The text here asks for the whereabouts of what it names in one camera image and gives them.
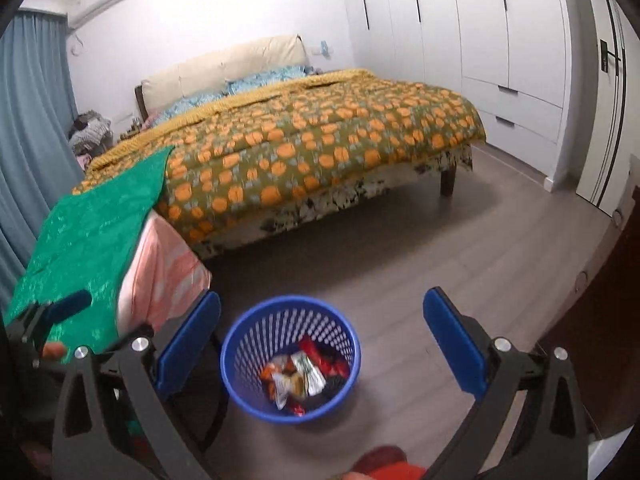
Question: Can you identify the blue plastic waste basket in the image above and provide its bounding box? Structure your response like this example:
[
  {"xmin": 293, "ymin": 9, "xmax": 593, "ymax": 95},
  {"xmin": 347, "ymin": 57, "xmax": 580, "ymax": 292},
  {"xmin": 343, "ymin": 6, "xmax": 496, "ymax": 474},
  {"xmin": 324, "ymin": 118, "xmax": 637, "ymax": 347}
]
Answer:
[{"xmin": 220, "ymin": 295, "xmax": 362, "ymax": 425}]

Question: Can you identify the pile of clothes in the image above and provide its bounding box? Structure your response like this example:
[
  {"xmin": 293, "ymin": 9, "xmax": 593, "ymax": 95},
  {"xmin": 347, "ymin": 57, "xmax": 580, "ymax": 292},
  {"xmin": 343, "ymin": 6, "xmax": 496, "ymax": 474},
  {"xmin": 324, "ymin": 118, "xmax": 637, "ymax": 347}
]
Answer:
[{"xmin": 68, "ymin": 110, "xmax": 114, "ymax": 157}]

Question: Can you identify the pink striped cloth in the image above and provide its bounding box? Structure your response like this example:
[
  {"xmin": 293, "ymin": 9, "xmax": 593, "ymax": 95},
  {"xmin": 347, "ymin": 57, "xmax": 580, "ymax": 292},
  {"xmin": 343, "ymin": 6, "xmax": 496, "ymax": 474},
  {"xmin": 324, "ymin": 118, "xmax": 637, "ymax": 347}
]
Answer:
[{"xmin": 116, "ymin": 212, "xmax": 214, "ymax": 334}]

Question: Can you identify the wooden nightstand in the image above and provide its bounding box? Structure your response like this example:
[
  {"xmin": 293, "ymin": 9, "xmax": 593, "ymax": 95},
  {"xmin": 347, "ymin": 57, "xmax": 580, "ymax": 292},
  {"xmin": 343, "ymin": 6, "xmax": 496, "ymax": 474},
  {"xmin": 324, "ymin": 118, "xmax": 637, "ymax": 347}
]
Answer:
[{"xmin": 117, "ymin": 119, "xmax": 147, "ymax": 142}]

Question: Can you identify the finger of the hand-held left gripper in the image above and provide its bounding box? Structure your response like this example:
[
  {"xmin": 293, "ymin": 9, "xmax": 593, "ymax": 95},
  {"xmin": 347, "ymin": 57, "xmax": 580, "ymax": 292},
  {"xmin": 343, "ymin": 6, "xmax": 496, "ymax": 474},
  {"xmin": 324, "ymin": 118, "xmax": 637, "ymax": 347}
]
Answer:
[{"xmin": 46, "ymin": 290, "xmax": 94, "ymax": 324}]

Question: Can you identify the green floral tablecloth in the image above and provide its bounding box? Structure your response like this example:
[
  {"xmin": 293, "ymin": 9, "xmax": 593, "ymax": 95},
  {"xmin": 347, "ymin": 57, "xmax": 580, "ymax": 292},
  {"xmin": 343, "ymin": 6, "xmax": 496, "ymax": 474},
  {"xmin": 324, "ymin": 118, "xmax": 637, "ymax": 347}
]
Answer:
[{"xmin": 4, "ymin": 146, "xmax": 176, "ymax": 354}]

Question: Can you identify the wooden bed with cream headboard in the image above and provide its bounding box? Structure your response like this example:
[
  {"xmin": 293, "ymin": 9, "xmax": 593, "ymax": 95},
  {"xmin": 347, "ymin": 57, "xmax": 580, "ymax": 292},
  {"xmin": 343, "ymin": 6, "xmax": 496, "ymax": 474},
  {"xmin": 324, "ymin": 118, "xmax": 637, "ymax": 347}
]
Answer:
[{"xmin": 72, "ymin": 35, "xmax": 487, "ymax": 262}]

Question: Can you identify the orange pumpkin print quilt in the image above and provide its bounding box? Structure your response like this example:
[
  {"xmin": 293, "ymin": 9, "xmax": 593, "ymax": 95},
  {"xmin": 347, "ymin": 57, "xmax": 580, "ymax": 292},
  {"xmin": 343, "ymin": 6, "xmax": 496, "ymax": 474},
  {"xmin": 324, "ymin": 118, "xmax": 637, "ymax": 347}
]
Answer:
[{"xmin": 72, "ymin": 69, "xmax": 487, "ymax": 247}]

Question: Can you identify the white wall air conditioner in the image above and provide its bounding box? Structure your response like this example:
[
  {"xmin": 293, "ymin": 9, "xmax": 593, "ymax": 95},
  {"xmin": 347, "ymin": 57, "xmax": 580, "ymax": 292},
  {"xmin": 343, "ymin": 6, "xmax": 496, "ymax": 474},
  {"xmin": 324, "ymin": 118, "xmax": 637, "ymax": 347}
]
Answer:
[{"xmin": 67, "ymin": 0, "xmax": 137, "ymax": 29}]

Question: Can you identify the white wardrobe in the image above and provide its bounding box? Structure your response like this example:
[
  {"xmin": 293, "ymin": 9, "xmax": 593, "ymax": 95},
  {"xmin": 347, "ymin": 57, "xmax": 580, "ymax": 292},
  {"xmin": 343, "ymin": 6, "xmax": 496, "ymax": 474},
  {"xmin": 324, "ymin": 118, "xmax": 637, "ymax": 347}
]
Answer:
[{"xmin": 337, "ymin": 0, "xmax": 574, "ymax": 182}]

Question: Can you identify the orange red garment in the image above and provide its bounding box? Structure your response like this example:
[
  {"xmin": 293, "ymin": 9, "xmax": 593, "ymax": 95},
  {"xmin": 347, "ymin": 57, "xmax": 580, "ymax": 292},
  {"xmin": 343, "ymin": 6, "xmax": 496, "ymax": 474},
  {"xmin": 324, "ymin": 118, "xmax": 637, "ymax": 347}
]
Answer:
[{"xmin": 345, "ymin": 444, "xmax": 427, "ymax": 480}]

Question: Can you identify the grey blue curtain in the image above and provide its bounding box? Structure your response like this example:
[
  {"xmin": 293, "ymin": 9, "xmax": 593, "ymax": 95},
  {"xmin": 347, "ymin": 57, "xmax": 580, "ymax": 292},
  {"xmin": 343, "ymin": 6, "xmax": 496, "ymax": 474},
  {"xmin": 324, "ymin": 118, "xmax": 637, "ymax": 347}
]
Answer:
[{"xmin": 0, "ymin": 10, "xmax": 87, "ymax": 307}]

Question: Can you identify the dark wooden cabinet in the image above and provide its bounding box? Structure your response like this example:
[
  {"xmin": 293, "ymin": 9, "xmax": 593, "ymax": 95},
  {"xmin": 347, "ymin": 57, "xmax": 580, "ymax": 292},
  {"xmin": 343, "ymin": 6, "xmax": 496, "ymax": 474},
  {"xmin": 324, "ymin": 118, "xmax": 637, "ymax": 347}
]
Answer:
[{"xmin": 539, "ymin": 220, "xmax": 640, "ymax": 442}]

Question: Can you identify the red shiny wrapper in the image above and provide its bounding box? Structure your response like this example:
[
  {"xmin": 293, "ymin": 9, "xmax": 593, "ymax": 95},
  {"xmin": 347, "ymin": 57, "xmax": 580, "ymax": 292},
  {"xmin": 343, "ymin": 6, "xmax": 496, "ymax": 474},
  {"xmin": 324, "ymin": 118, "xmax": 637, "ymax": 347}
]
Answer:
[{"xmin": 287, "ymin": 335, "xmax": 352, "ymax": 417}]

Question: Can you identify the black white floral bed skirt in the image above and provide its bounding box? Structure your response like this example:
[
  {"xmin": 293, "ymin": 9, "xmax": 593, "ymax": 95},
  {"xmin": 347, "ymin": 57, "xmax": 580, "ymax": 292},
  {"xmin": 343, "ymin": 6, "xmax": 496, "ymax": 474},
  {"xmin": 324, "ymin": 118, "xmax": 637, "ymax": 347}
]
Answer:
[{"xmin": 192, "ymin": 142, "xmax": 474, "ymax": 262}]

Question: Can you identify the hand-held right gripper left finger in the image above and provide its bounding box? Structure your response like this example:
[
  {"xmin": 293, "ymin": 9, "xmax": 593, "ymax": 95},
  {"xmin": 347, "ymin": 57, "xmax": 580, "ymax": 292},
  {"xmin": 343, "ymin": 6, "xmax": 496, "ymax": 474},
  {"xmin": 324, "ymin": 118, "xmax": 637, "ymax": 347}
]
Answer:
[{"xmin": 52, "ymin": 290, "xmax": 223, "ymax": 480}]

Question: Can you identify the white door with black handle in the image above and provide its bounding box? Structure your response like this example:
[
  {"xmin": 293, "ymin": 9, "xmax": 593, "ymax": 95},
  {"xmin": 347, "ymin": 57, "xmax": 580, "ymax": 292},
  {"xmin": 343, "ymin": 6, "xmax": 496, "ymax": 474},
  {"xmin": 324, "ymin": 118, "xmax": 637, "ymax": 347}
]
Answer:
[{"xmin": 575, "ymin": 0, "xmax": 640, "ymax": 212}]

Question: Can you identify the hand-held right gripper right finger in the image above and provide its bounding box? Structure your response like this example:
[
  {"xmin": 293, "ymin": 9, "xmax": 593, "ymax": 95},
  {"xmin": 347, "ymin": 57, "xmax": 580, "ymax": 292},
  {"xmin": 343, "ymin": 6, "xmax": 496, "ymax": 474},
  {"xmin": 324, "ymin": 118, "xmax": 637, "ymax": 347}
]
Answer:
[{"xmin": 422, "ymin": 286, "xmax": 589, "ymax": 480}]

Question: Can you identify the white wrapper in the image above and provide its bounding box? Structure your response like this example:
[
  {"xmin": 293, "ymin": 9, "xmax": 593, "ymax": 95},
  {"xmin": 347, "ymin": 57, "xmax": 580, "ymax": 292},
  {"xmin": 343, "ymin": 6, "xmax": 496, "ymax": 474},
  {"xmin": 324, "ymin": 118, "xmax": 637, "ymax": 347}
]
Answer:
[{"xmin": 272, "ymin": 351, "xmax": 327, "ymax": 409}]

